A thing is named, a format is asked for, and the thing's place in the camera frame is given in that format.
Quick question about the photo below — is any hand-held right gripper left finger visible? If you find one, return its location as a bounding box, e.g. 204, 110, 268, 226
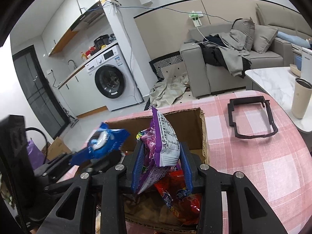
36, 140, 148, 234

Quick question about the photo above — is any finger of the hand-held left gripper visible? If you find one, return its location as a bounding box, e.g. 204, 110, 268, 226
83, 150, 123, 176
44, 149, 98, 173

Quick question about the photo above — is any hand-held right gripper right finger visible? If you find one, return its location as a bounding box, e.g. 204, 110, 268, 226
179, 143, 289, 234

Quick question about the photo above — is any purple snack packet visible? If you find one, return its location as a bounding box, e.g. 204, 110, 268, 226
135, 107, 182, 195

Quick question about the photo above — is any blue cookie packet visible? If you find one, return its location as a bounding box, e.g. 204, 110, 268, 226
88, 122, 130, 157

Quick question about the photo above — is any red chip packet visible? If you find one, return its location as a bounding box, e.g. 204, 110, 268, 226
155, 164, 203, 226

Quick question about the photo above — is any brown cardboard box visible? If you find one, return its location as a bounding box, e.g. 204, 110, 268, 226
97, 107, 210, 234

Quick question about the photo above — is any purple bag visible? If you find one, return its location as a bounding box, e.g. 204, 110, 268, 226
26, 138, 47, 171

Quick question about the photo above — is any small cardboard box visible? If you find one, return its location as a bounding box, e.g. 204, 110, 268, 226
45, 136, 79, 162

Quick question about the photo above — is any mop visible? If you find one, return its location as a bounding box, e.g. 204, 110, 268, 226
62, 106, 80, 128

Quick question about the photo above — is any white kitchen counter cabinet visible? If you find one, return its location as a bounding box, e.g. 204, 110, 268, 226
58, 61, 108, 117

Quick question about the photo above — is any pink checked tablecloth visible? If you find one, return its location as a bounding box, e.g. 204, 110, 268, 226
56, 90, 312, 234

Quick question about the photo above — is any black glass door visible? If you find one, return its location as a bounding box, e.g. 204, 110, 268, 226
12, 45, 69, 134

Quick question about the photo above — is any beige cloth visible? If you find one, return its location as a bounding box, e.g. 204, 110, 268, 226
149, 74, 190, 108

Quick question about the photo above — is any white washing machine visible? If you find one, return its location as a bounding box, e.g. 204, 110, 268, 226
85, 43, 144, 113

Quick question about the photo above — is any grey sofa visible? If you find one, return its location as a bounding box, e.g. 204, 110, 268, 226
180, 1, 312, 98

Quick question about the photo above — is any black white patterned box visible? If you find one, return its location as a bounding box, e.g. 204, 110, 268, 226
149, 54, 184, 80

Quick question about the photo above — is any black jacket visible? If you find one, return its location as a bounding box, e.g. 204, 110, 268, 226
201, 35, 251, 71

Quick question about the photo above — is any black pressure cooker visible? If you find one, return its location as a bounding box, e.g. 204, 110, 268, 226
94, 35, 110, 50

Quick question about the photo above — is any grey hoodie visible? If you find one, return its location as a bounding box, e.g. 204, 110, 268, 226
218, 29, 251, 78

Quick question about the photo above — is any marble coffee table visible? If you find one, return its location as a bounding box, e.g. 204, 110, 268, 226
244, 66, 312, 133

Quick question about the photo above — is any beige tumbler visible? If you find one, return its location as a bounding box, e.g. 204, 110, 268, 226
292, 77, 312, 120

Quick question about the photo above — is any steel range hood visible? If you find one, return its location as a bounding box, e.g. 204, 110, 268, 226
71, 1, 106, 32

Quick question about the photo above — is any beige bowl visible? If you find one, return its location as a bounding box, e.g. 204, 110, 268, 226
290, 63, 303, 76

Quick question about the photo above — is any white power strip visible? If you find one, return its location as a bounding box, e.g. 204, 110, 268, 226
188, 10, 204, 28

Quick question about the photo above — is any grey cushion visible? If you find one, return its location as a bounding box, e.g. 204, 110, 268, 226
251, 25, 279, 54
233, 18, 255, 51

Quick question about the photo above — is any white kettle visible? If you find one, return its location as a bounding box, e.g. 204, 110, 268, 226
301, 46, 312, 78

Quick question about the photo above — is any blue pillow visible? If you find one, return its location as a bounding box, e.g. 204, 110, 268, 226
277, 31, 312, 49

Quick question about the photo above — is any black cable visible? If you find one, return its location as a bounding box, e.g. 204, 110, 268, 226
26, 126, 49, 166

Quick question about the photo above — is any black plastic frame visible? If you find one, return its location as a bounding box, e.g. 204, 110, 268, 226
227, 96, 279, 140

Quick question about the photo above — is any white wall cabinet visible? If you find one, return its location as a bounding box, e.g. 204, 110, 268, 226
41, 0, 103, 57

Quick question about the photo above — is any white charging cable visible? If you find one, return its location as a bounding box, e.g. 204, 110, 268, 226
192, 26, 222, 47

